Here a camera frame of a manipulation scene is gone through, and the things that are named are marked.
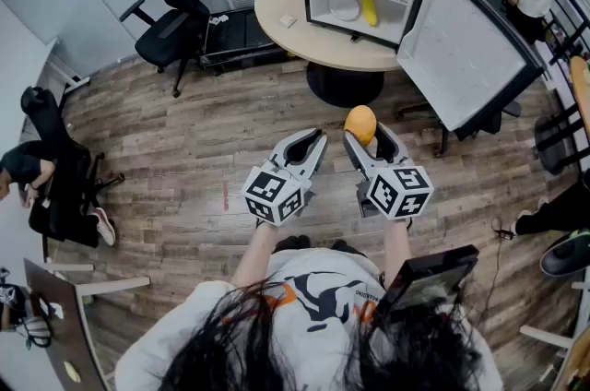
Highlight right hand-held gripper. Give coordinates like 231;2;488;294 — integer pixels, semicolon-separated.
343;124;435;222

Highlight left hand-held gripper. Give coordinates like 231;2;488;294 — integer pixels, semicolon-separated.
240;128;329;228

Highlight small black-framed fridge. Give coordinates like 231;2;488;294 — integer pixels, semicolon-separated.
297;0;548;144

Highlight person's left forearm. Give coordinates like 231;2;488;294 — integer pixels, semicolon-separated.
230;222;277;289

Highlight person's right forearm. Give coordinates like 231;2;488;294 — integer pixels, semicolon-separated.
382;218;412;289

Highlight person's legs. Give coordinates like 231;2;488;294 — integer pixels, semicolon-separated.
274;234;368;256

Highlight round beige table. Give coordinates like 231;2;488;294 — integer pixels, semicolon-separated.
254;0;407;109

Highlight person's white printed shirt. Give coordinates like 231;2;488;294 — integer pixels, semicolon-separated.
114;248;503;391

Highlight black head-worn box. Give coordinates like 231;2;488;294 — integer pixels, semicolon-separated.
375;244;480;326

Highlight black treadmill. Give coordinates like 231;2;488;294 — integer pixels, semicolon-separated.
198;8;289;70

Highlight yellow banana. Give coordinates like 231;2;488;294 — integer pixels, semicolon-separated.
360;0;379;28

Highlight white plate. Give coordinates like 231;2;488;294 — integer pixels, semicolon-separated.
327;0;360;22

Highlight black shelf rack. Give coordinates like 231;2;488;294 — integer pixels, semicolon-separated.
543;0;590;67

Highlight brown desk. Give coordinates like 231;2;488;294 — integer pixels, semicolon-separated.
23;257;151;391

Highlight black floor cable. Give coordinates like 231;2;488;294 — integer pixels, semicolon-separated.
478;216;516;326

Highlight white desk frame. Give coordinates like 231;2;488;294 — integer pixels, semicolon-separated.
45;59;91;98

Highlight black cable bundle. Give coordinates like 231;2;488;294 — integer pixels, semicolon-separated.
0;268;54;349

